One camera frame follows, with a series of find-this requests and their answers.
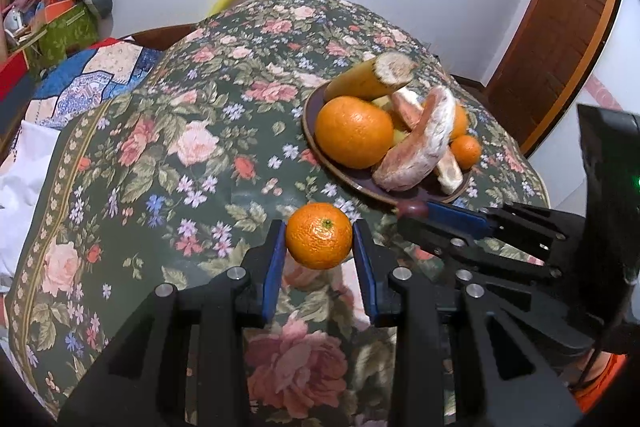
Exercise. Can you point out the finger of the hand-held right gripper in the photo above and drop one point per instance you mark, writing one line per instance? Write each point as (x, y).
(440, 239)
(460, 219)

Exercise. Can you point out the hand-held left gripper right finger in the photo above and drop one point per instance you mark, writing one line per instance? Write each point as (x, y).
(365, 267)

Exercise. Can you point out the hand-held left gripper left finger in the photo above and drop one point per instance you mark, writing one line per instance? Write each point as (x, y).
(272, 267)

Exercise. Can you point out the dark purple passion fruit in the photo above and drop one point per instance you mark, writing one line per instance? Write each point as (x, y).
(412, 208)

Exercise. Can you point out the medium mandarin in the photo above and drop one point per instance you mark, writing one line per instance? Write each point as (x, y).
(318, 234)

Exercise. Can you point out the small mandarin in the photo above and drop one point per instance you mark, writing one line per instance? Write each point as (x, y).
(466, 151)

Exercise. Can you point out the pink pomelo segment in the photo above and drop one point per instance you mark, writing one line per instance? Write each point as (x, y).
(420, 147)

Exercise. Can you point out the dark purple plate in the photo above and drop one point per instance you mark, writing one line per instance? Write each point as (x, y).
(312, 122)

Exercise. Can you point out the large orange with sticker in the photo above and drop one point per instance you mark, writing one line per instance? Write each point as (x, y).
(461, 122)

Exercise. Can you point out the large plain orange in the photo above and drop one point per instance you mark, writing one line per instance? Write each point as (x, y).
(354, 132)

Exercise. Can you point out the floral green tablecloth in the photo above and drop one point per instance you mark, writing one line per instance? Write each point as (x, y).
(175, 157)

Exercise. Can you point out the orange garment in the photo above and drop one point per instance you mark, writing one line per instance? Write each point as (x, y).
(602, 382)

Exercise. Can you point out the wooden door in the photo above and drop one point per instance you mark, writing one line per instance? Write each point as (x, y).
(560, 32)

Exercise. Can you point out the blue patchwork quilt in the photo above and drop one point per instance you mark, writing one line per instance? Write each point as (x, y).
(95, 77)

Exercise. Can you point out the white printed cloth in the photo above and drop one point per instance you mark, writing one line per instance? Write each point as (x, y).
(20, 197)

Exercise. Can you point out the green box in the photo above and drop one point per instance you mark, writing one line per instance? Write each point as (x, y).
(67, 37)

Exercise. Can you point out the red box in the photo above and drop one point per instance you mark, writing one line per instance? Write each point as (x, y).
(12, 77)

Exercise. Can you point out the orange box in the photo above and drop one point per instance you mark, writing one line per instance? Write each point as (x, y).
(57, 2)

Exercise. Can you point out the dark wooden frame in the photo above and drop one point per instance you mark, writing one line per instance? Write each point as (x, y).
(165, 36)

